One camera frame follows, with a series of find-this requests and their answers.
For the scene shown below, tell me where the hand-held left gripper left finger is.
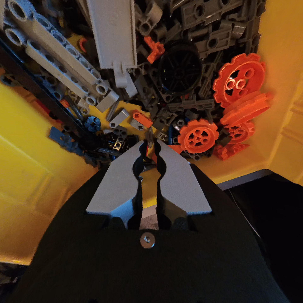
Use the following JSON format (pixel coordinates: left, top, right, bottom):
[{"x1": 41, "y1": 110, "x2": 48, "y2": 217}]
[{"x1": 87, "y1": 140, "x2": 145, "y2": 229}]

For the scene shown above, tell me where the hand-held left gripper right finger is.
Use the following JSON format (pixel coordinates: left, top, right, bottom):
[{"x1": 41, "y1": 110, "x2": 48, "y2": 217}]
[{"x1": 153, "y1": 139, "x2": 212, "y2": 224}]

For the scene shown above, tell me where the short grey axle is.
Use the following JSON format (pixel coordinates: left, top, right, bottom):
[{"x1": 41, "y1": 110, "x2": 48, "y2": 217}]
[{"x1": 145, "y1": 128, "x2": 156, "y2": 159}]

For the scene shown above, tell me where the yellow plastic bin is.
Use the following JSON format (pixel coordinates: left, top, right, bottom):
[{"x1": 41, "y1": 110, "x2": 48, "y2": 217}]
[{"x1": 0, "y1": 0, "x2": 303, "y2": 265}]

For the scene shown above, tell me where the pile of building block parts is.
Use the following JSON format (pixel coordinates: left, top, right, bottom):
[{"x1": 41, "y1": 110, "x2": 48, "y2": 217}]
[{"x1": 0, "y1": 0, "x2": 275, "y2": 165}]

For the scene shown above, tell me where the grey desk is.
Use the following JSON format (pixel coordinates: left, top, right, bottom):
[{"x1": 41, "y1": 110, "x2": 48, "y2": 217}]
[{"x1": 141, "y1": 169, "x2": 274, "y2": 230}]

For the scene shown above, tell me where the small orange gear wheel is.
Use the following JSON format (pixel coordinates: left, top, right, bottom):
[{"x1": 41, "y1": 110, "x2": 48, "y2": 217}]
[{"x1": 179, "y1": 119, "x2": 220, "y2": 154}]

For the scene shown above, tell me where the large orange gear wheel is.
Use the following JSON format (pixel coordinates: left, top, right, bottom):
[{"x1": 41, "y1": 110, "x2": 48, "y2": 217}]
[{"x1": 213, "y1": 53, "x2": 267, "y2": 107}]

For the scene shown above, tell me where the light grey curved panel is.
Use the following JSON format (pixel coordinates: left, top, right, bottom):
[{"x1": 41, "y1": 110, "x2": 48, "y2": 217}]
[{"x1": 87, "y1": 0, "x2": 139, "y2": 88}]

